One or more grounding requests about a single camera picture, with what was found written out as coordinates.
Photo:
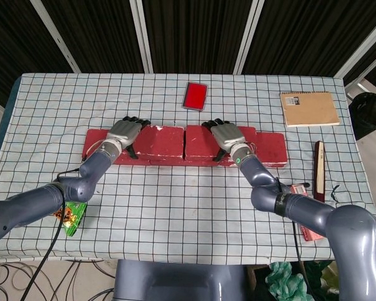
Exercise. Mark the left silver black-fingered robot hand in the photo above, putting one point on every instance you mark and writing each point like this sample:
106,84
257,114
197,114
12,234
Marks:
124,131

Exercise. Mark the right silver black-fingered robot hand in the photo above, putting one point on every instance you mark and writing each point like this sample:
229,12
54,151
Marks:
227,133

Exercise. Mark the red brick with white-scuffed corner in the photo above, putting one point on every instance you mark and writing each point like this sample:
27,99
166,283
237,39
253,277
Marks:
197,139

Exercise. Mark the red brick with chipped edges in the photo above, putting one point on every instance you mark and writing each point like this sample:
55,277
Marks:
164,139

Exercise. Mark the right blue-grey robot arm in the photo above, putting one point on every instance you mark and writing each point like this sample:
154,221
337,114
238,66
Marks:
316,213

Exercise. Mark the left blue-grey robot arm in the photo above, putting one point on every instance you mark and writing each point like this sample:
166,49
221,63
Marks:
78,188

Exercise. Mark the red brick with white patch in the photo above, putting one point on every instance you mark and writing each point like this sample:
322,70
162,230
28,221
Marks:
271,147

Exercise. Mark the red ink pad case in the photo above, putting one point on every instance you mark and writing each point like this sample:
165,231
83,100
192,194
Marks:
195,95

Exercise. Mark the brown spiral notebook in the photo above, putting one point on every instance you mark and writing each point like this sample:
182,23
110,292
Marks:
310,109

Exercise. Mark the white black-checked tablecloth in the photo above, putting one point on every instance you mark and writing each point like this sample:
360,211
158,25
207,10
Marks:
175,203

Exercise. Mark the green snack packet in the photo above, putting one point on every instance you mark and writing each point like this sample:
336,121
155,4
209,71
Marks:
74,216

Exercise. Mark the long dark red box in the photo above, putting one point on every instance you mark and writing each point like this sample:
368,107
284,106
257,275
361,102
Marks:
319,172

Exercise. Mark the black pleated curtain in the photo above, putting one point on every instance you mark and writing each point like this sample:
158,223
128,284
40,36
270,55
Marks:
194,31

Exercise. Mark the pink and red box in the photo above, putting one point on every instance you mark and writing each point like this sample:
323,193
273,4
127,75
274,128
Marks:
311,235

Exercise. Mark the black trash bag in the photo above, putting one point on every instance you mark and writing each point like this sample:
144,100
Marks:
369,116

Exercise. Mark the green plastic bag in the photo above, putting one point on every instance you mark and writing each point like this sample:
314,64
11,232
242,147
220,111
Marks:
285,279

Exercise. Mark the blue-grey robot torso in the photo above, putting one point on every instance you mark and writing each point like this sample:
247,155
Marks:
175,282

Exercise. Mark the white frame post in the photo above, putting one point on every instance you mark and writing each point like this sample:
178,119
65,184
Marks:
142,34
249,34
360,50
59,37

